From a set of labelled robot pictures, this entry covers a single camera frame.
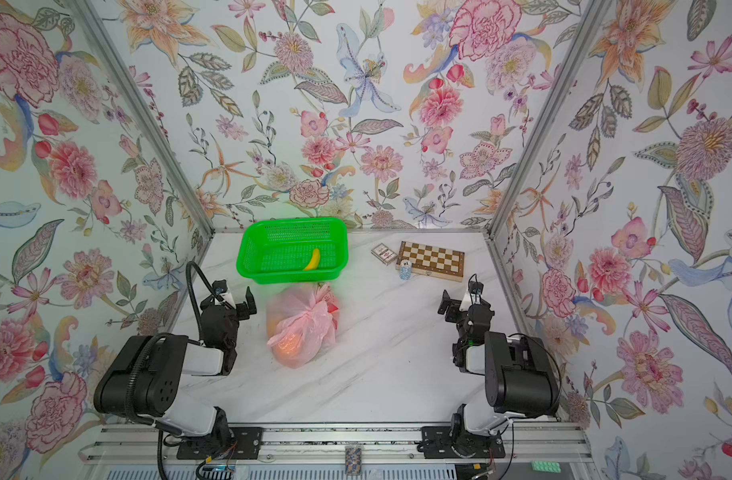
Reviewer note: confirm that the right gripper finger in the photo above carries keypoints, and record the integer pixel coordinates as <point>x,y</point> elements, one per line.
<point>475,289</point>
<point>449,308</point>

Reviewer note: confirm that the wooden chessboard box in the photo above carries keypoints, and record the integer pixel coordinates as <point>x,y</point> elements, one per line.
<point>433,261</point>

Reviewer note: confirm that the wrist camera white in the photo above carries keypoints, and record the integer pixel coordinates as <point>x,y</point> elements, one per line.
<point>468,301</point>
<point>228,299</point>

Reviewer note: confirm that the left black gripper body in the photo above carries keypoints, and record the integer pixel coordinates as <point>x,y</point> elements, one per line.
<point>242,303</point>

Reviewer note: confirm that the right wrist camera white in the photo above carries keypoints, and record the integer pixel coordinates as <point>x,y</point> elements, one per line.
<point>468,301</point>

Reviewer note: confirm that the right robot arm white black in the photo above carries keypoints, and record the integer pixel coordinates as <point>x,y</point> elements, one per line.
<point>517,370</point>

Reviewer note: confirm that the green led module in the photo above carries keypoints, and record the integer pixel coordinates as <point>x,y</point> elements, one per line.
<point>546,466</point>

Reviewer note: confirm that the yellow banana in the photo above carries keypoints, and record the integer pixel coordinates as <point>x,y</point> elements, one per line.
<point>314,261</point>

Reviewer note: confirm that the playing card deck box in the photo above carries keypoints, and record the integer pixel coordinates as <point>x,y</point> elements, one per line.
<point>384,254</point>

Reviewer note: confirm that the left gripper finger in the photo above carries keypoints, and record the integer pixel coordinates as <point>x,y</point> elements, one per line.
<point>219,288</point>
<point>248,307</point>

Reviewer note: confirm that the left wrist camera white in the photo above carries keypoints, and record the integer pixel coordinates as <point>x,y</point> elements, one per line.
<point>228,299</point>

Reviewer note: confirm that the blue poker chip stack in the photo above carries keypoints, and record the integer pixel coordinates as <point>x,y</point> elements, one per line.
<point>405,269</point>

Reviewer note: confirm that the pink plastic bag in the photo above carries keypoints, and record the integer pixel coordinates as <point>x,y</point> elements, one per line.
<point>301,321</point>

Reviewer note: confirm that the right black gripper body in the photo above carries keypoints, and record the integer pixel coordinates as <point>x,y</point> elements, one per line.
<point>454,309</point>

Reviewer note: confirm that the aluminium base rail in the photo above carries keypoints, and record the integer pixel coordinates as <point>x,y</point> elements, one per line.
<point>399,443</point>

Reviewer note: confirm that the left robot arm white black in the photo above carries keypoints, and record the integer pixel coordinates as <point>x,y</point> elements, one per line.
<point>142,385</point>

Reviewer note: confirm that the small patterned tag on rail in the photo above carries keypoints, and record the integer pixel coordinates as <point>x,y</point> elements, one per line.
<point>353,460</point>

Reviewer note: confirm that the green plastic basket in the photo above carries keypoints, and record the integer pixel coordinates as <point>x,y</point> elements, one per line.
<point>277,251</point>

